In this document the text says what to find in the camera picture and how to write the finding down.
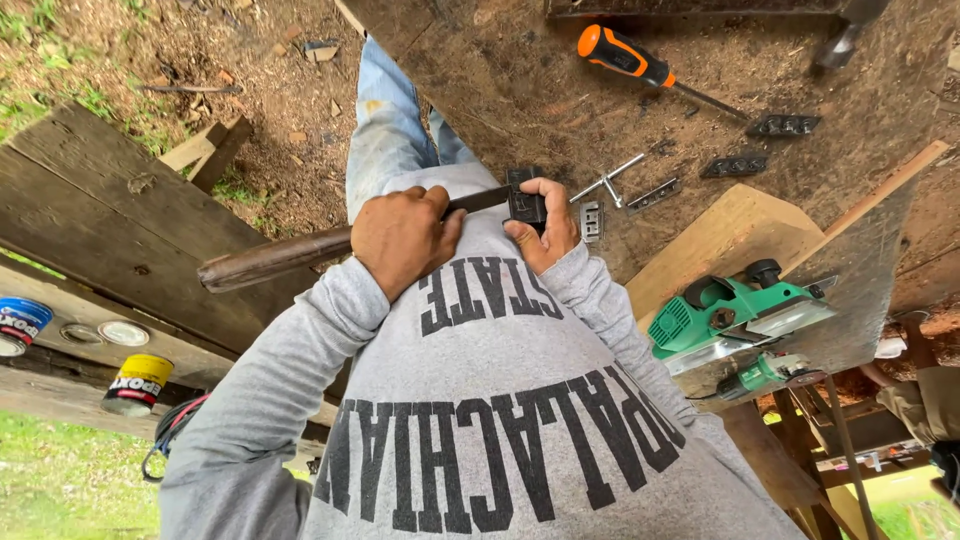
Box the person's left hand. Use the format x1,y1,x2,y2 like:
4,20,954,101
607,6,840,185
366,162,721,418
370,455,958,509
350,185,468,303

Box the person's right hand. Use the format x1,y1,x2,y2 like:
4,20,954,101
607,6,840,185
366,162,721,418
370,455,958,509
502,177,582,277

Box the black metal blade holder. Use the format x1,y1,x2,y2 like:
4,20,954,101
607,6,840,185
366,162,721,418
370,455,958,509
504,166,549,231

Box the wooden handled chisel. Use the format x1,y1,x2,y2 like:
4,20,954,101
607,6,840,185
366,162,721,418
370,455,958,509
197,184,513,295

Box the small silver slotted plate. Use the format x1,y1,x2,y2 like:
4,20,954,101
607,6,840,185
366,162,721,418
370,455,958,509
579,200,606,244

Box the silver T-shaped socket wrench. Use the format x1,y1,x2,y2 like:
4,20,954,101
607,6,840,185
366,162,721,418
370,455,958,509
569,153,647,210

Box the silver metal blade strip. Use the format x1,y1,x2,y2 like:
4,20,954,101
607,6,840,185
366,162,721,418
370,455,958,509
625,177,684,217

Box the light blue jeans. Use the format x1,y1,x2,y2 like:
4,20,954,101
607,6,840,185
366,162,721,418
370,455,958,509
345,36,481,225

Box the light wooden block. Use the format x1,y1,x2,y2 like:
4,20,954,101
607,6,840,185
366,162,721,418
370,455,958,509
625,183,827,325

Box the black metal plate with screws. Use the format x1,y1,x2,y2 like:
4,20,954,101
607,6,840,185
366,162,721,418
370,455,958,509
746,113,822,139
699,153,769,180

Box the green electric planer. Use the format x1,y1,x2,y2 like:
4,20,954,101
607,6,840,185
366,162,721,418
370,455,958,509
647,258,840,377

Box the grey printed sweatshirt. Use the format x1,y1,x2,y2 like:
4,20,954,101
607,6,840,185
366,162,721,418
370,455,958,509
159,162,807,540

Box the wooden offcut pieces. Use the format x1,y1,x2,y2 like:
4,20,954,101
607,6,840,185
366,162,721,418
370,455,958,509
156,113,255,195

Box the green angle grinder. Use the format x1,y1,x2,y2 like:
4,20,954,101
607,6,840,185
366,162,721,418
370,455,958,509
714,351,828,403

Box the dark wooden beam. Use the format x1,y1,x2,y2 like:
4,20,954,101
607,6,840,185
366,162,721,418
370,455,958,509
0,102,325,357

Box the round metal can lid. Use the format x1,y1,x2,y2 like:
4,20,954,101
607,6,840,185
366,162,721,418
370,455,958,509
97,320,150,348
59,322,103,347

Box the yellow glue can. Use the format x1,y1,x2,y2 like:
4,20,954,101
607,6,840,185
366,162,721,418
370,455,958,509
99,353,176,419

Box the grey weathered wooden board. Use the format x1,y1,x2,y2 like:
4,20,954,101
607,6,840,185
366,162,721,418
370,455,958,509
672,176,922,414

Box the thin wooden strip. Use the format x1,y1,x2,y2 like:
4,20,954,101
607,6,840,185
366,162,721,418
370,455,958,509
783,139,951,273

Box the steel hammer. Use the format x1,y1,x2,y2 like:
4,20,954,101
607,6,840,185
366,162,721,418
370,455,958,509
813,0,891,73

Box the blue glue can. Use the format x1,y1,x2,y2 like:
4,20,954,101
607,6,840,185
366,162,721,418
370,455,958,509
0,296,55,359

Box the orange handled screwdriver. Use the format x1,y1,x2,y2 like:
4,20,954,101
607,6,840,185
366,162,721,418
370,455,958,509
576,24,752,122

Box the dark metal frame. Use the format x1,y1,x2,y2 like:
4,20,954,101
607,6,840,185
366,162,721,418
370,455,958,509
545,0,850,21

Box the red and black cables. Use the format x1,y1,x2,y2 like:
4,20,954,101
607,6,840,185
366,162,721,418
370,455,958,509
141,393,213,483

